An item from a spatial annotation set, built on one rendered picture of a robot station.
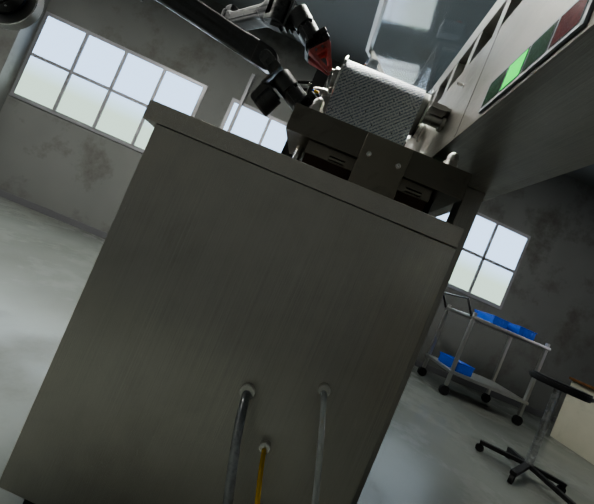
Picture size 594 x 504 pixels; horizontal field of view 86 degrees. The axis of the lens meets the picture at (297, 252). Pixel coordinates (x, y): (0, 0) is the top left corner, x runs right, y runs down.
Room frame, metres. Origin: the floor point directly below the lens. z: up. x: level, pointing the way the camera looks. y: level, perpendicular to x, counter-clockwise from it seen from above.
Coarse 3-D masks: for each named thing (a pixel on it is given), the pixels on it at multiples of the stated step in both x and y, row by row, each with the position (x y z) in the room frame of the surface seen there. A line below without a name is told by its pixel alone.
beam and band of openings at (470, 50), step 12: (504, 0) 0.84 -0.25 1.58; (516, 0) 0.79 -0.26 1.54; (492, 12) 0.91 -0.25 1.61; (504, 12) 0.80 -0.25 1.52; (480, 24) 1.00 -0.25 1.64; (492, 24) 0.91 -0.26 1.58; (480, 36) 0.95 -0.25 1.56; (492, 36) 0.82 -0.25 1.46; (468, 48) 1.03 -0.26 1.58; (480, 48) 0.94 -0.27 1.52; (456, 60) 1.13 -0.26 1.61; (468, 60) 0.97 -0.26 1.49; (444, 72) 1.26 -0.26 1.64; (456, 72) 1.10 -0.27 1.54; (444, 84) 1.23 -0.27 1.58
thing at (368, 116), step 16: (336, 96) 0.87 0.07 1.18; (352, 96) 0.87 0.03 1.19; (336, 112) 0.87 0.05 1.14; (352, 112) 0.87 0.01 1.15; (368, 112) 0.86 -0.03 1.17; (384, 112) 0.86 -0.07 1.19; (368, 128) 0.86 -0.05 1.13; (384, 128) 0.86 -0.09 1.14; (400, 128) 0.86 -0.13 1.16; (400, 144) 0.86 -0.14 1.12
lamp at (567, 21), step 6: (582, 0) 0.43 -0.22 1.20; (576, 6) 0.44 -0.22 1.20; (582, 6) 0.42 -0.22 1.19; (570, 12) 0.45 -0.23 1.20; (576, 12) 0.43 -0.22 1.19; (564, 18) 0.46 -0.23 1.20; (570, 18) 0.44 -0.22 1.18; (576, 18) 0.42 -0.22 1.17; (564, 24) 0.45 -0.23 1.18; (570, 24) 0.43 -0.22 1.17; (558, 30) 0.46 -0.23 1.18; (564, 30) 0.44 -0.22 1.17; (558, 36) 0.45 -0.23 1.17; (552, 42) 0.46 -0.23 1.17
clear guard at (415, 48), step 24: (408, 0) 1.31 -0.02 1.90; (432, 0) 1.19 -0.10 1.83; (456, 0) 1.09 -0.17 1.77; (480, 0) 1.00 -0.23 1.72; (384, 24) 1.55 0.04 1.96; (408, 24) 1.39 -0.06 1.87; (432, 24) 1.25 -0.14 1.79; (456, 24) 1.14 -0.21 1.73; (384, 48) 1.66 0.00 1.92; (408, 48) 1.47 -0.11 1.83; (432, 48) 1.32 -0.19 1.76; (456, 48) 1.19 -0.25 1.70; (384, 72) 1.77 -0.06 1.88; (408, 72) 1.56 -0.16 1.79; (432, 72) 1.39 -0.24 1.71
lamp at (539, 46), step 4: (552, 28) 0.48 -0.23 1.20; (548, 32) 0.49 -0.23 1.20; (544, 36) 0.50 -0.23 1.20; (548, 36) 0.48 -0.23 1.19; (540, 40) 0.50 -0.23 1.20; (544, 40) 0.49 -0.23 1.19; (548, 40) 0.48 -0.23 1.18; (536, 44) 0.51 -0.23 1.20; (540, 44) 0.50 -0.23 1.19; (544, 44) 0.48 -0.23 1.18; (532, 48) 0.52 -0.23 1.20; (536, 48) 0.51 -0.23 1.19; (540, 48) 0.49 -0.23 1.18; (544, 48) 0.48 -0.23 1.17; (532, 52) 0.51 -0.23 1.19; (536, 52) 0.50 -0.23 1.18; (540, 52) 0.49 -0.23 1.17; (528, 56) 0.52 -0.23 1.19; (532, 56) 0.51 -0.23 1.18; (536, 56) 0.49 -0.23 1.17; (528, 60) 0.52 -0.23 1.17; (532, 60) 0.50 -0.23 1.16; (528, 64) 0.51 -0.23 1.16; (524, 68) 0.52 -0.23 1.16
